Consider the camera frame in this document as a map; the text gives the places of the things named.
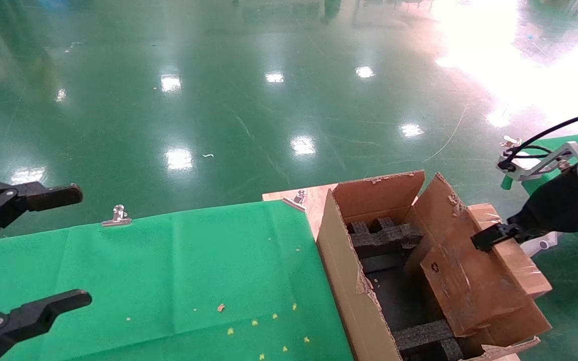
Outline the large open cardboard carton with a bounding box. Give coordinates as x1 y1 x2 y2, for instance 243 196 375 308
317 170 553 361

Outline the small taped cardboard box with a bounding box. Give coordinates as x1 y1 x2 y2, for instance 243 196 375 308
421 203 553 337

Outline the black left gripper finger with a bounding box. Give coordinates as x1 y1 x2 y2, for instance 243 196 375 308
0 182 84 250
0 289 93 361

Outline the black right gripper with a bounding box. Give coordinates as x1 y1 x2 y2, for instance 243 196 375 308
471 168 578 253

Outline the green table cloth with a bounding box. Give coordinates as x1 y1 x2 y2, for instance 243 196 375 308
0 201 355 361

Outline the green cloth covered table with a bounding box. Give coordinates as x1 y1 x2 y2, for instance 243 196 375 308
520 131 578 254

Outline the white metal bar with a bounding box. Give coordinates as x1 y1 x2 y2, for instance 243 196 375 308
520 232 559 257

